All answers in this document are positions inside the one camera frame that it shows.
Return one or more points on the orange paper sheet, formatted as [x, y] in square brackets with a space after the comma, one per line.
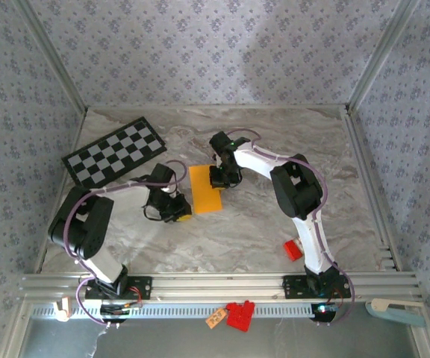
[204, 194]

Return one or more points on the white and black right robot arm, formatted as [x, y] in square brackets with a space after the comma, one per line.
[297, 186]

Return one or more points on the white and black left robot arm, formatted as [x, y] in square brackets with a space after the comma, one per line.
[84, 223]

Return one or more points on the black and grey checkerboard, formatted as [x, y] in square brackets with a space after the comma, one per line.
[88, 156]

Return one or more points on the red and white small box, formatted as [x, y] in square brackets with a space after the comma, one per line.
[292, 250]

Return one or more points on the orange paper tag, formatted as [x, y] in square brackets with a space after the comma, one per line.
[215, 318]

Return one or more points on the red toy brick block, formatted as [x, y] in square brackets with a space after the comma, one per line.
[239, 315]

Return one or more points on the beige plastic hook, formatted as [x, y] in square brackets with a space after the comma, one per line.
[63, 309]

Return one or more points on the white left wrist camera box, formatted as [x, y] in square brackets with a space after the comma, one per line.
[167, 189]

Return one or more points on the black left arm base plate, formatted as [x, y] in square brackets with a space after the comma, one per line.
[144, 287]

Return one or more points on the long aluminium base rail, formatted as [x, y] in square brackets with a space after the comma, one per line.
[218, 285]

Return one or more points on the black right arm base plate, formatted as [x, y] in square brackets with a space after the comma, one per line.
[293, 287]

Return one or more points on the aluminium side rail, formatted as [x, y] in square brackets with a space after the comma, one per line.
[371, 186]

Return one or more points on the aluminium frame post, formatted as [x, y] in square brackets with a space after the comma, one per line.
[380, 56]

